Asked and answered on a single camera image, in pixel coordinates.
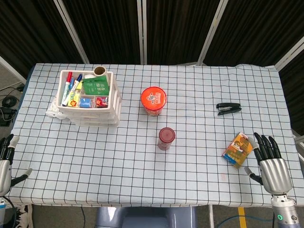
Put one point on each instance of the white desk organizer with drawers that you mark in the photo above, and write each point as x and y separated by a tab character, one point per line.
111	102

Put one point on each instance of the clear plastic wrapped packet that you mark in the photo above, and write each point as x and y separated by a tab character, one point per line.
52	110

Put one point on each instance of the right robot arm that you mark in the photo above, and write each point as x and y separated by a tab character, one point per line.
285	211

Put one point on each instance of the blue-capped marker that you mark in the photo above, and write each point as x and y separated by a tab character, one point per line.
75	83

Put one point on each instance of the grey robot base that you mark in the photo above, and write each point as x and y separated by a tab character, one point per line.
145	217

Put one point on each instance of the checkered tablecloth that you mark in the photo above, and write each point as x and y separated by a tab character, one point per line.
142	171

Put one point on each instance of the orange instant noodle cup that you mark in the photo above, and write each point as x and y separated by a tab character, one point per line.
153	98

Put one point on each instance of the yellow lion eraser pack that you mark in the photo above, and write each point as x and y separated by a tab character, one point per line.
74	101

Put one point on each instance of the orange cartoon card box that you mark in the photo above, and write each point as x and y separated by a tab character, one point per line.
238	150

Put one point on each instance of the red-capped marker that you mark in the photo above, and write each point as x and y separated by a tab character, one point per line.
69	77

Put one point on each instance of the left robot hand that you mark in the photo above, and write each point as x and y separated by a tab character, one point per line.
6	173

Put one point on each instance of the cardboard tube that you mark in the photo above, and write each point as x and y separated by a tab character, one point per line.
99	70

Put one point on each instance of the blue packet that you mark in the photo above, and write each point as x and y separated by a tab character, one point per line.
86	102

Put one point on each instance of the green tea packet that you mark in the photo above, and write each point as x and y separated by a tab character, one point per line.
96	86

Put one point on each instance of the black stapler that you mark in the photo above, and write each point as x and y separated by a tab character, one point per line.
229	107

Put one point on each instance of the dark folding screen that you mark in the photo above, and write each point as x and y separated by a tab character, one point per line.
107	28

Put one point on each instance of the red cartoon packet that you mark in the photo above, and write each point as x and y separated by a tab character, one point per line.
101	101

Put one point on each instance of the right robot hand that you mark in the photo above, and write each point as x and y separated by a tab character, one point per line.
275	174

